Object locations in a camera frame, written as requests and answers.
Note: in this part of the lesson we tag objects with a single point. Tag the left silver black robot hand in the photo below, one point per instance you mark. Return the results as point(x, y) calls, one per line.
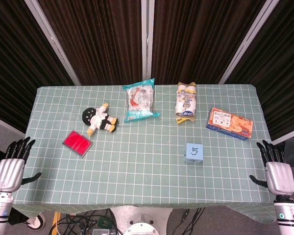
point(8, 171)

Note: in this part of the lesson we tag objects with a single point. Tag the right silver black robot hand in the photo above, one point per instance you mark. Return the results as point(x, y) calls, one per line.
point(280, 177)

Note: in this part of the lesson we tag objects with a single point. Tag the light blue numbered cube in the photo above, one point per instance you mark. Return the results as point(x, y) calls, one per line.
point(194, 152)

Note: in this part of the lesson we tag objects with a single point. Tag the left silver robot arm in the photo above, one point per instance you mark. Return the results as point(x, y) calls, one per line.
point(0, 213)

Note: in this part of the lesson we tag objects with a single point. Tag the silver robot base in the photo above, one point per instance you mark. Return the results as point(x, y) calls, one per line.
point(142, 220)

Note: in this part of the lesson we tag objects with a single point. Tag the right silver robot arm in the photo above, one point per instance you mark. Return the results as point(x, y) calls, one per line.
point(286, 215)

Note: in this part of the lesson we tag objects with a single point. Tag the white sneaker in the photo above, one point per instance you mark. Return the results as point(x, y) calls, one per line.
point(35, 222)

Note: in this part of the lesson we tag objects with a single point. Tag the orange blue biscuit box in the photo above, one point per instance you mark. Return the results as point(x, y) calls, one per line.
point(230, 123)

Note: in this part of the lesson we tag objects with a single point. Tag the red flat plastic case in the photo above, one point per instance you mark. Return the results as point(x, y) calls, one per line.
point(77, 144)

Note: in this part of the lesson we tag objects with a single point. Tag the dark brown pleated partition panel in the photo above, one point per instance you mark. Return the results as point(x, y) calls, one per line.
point(100, 36)
point(14, 61)
point(284, 73)
point(198, 36)

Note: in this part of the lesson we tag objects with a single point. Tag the black white plush doll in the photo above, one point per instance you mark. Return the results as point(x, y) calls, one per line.
point(99, 120)

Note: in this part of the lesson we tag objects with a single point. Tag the yellow wrapped tissue pack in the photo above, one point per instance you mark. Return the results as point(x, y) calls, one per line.
point(185, 104)

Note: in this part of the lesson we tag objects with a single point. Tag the green checked tablecloth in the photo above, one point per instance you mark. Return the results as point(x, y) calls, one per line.
point(142, 176)

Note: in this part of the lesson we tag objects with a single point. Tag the teal clear snack bag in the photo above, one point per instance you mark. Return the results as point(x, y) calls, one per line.
point(140, 100)

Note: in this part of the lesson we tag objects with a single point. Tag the white partition base rail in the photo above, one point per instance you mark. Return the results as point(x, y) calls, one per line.
point(5, 124)
point(289, 138)

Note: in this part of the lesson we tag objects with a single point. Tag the white partition post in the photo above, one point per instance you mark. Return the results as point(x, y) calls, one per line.
point(250, 41)
point(54, 44)
point(147, 41)

